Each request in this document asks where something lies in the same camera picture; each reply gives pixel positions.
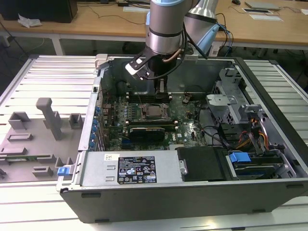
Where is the black internal cable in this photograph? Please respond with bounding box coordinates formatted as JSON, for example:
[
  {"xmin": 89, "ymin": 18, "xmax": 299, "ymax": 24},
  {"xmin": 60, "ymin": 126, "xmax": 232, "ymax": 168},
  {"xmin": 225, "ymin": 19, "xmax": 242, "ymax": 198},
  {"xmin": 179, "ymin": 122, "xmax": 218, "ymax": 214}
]
[{"xmin": 197, "ymin": 101, "xmax": 232, "ymax": 148}]

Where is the silver CPU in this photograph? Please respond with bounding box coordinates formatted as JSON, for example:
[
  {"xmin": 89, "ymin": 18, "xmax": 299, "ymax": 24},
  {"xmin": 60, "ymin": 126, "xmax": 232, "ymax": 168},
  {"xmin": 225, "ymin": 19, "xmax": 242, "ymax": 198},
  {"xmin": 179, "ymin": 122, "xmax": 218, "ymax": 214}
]
[{"xmin": 146, "ymin": 105, "xmax": 167, "ymax": 117}]

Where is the blue cable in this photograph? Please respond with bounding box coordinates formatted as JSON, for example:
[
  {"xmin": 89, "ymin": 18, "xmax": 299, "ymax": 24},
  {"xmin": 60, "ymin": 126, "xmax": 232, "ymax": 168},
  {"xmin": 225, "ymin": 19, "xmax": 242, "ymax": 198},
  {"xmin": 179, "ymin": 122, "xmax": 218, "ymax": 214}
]
[{"xmin": 218, "ymin": 23, "xmax": 235, "ymax": 56}]

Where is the grey flat laptop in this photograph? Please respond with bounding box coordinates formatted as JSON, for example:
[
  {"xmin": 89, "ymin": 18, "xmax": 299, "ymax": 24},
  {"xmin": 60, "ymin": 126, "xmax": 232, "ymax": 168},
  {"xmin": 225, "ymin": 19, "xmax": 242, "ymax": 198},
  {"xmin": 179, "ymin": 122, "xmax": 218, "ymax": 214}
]
[{"xmin": 244, "ymin": 1, "xmax": 281, "ymax": 11}]

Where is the white crumpled paper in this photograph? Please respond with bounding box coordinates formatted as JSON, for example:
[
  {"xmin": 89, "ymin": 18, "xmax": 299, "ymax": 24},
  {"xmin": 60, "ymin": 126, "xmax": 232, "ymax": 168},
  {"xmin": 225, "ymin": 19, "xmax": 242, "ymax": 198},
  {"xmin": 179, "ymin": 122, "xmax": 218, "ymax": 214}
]
[{"xmin": 18, "ymin": 13, "xmax": 43, "ymax": 28}]

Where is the grey case handle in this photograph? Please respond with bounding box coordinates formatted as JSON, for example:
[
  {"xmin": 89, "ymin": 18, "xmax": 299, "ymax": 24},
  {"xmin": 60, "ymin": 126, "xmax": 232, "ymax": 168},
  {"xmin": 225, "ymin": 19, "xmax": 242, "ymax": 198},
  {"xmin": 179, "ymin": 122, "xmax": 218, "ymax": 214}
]
[{"xmin": 94, "ymin": 54, "xmax": 114, "ymax": 71}]

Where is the CPU socket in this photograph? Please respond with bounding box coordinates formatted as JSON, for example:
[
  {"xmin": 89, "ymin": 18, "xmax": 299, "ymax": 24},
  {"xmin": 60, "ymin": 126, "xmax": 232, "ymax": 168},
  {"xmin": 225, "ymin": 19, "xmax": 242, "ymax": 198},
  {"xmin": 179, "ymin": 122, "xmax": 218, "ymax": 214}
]
[{"xmin": 142, "ymin": 103, "xmax": 173, "ymax": 121}]

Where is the black power supply label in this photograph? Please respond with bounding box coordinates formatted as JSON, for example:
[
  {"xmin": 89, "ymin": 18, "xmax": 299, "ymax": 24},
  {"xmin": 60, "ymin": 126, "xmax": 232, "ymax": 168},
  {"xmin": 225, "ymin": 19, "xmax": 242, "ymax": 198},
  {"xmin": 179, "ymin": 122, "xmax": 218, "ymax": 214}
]
[{"xmin": 117, "ymin": 155, "xmax": 156, "ymax": 185}]

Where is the blue disk carrier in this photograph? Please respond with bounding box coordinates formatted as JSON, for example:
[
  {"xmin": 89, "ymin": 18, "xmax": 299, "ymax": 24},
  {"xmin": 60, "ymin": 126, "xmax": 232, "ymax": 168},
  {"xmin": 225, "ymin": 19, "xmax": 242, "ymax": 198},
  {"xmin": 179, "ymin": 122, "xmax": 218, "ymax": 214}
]
[{"xmin": 230, "ymin": 151, "xmax": 251, "ymax": 167}]

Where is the black hard disk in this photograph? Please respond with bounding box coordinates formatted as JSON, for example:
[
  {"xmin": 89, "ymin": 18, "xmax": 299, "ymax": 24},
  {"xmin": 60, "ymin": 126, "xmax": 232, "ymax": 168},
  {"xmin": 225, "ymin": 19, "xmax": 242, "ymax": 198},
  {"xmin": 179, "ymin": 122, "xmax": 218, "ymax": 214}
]
[{"xmin": 234, "ymin": 156, "xmax": 282, "ymax": 179}]

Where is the white paper sheet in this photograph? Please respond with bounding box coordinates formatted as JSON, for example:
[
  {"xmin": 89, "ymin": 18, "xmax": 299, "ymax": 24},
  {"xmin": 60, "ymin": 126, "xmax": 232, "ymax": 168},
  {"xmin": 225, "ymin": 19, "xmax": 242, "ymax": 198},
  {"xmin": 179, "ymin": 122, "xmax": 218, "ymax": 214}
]
[
  {"xmin": 123, "ymin": 6, "xmax": 150, "ymax": 13},
  {"xmin": 249, "ymin": 13, "xmax": 284, "ymax": 23}
]

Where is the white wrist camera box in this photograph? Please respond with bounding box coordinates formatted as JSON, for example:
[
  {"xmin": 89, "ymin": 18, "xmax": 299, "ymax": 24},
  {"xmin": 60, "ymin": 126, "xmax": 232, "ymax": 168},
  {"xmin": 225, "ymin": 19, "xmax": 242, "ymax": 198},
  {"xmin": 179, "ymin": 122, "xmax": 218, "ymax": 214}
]
[{"xmin": 124, "ymin": 53, "xmax": 150, "ymax": 80}]

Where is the green motherboard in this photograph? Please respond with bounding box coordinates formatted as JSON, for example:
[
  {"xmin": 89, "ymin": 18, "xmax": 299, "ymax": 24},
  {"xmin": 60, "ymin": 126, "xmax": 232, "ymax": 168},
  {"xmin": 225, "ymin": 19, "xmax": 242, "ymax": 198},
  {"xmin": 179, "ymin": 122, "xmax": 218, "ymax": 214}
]
[{"xmin": 101, "ymin": 92, "xmax": 210, "ymax": 151}]

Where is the black box on desk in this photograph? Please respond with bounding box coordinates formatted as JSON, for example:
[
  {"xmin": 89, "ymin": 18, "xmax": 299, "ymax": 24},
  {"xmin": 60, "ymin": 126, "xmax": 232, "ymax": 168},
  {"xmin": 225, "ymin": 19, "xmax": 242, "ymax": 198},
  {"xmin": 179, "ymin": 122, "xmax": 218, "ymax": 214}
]
[{"xmin": 0, "ymin": 0, "xmax": 79, "ymax": 24}]

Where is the orange yellow wire bundle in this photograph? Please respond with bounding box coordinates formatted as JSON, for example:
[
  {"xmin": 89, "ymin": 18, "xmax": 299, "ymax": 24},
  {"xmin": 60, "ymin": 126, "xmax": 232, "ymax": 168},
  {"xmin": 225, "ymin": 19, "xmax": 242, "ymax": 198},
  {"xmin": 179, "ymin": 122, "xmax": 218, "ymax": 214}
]
[{"xmin": 237, "ymin": 117, "xmax": 269, "ymax": 150}]

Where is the black graphics card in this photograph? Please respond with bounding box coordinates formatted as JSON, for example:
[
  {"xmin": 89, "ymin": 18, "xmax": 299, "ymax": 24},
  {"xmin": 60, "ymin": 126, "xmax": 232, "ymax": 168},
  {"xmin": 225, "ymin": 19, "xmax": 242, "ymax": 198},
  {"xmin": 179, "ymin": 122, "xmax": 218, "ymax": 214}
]
[{"xmin": 128, "ymin": 127, "xmax": 167, "ymax": 145}]

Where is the silver disk bay cage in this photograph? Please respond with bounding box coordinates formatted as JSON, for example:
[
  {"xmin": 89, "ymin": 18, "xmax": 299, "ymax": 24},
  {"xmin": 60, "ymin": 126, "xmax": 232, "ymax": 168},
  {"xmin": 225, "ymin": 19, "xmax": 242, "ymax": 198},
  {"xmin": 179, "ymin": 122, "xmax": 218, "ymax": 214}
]
[{"xmin": 205, "ymin": 67, "xmax": 243, "ymax": 124}]

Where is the grey parts rack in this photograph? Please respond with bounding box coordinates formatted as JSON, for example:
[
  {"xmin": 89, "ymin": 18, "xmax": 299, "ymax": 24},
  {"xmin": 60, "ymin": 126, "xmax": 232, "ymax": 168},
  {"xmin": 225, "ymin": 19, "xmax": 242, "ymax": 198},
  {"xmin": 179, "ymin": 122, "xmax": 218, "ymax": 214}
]
[{"xmin": 0, "ymin": 97, "xmax": 85, "ymax": 184}]

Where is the black open PC case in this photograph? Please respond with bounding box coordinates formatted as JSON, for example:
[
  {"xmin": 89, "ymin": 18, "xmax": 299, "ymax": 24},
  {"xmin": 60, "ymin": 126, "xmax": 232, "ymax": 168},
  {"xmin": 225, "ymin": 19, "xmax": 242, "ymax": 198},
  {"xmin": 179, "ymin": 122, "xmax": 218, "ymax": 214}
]
[{"xmin": 55, "ymin": 54, "xmax": 308, "ymax": 223}]

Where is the silver power supply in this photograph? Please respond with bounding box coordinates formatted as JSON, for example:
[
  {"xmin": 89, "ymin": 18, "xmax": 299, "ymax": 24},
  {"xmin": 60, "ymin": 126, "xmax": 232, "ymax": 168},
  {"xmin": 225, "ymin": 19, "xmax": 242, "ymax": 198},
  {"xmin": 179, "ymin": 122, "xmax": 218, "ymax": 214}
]
[{"xmin": 80, "ymin": 151, "xmax": 184, "ymax": 186}]

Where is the green RAM stick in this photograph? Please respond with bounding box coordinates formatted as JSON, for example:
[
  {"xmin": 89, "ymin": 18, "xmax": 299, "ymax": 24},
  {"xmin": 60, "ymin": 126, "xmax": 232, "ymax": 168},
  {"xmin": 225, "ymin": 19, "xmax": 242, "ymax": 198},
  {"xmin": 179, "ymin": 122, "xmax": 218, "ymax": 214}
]
[{"xmin": 0, "ymin": 155, "xmax": 52, "ymax": 163}]

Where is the black drive bay cover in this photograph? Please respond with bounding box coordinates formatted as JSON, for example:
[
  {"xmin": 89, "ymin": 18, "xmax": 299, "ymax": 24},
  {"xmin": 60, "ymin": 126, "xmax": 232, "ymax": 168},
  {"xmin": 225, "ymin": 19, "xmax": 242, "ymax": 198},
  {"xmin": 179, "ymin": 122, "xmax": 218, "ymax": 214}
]
[{"xmin": 177, "ymin": 146, "xmax": 229, "ymax": 183}]

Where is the black round board component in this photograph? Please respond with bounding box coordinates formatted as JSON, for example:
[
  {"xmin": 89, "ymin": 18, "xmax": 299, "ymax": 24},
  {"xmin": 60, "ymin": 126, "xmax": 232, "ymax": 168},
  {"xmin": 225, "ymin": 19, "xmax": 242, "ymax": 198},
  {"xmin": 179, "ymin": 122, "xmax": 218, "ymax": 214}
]
[{"xmin": 116, "ymin": 81, "xmax": 128, "ymax": 96}]

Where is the metal socket cover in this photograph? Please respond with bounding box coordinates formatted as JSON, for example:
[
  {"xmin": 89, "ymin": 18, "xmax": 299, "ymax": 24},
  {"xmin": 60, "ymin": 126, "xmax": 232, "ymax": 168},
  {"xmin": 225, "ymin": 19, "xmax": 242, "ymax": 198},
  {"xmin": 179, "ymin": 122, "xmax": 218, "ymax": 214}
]
[{"xmin": 143, "ymin": 103, "xmax": 170, "ymax": 120}]

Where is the wooden desk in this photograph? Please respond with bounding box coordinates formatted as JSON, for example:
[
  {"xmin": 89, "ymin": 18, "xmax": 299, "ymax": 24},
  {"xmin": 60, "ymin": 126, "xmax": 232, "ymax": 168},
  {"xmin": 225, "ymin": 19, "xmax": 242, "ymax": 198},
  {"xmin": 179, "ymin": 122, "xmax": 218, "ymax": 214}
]
[{"xmin": 0, "ymin": 0, "xmax": 308, "ymax": 51}]

